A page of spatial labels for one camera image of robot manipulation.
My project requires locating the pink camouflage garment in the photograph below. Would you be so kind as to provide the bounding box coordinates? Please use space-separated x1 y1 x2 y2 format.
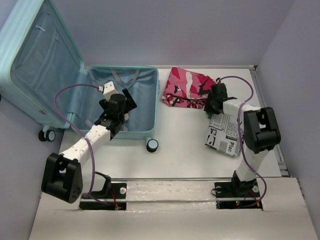
161 66 217 109

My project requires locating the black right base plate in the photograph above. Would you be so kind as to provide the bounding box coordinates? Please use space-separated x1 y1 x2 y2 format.
211 180 263 210

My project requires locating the newspaper print pouch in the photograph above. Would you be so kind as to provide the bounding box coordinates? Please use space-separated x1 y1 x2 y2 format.
204 104 261 158

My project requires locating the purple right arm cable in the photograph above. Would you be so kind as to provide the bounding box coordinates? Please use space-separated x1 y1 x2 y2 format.
214 75 268 208

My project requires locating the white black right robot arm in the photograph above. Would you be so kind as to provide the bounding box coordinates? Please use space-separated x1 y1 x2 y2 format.
204 83 281 197

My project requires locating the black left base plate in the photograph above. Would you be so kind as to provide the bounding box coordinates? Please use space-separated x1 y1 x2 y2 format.
78 182 127 211

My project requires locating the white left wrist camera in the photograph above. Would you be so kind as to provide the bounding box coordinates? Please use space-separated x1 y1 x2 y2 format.
98 81 119 101

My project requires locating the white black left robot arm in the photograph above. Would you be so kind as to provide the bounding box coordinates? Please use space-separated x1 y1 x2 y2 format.
41 83 137 204

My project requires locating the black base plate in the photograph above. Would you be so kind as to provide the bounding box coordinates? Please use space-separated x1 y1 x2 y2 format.
78 182 127 211
211 180 263 210

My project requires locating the light blue hard suitcase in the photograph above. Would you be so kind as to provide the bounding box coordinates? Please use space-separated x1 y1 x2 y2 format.
0 0 160 153

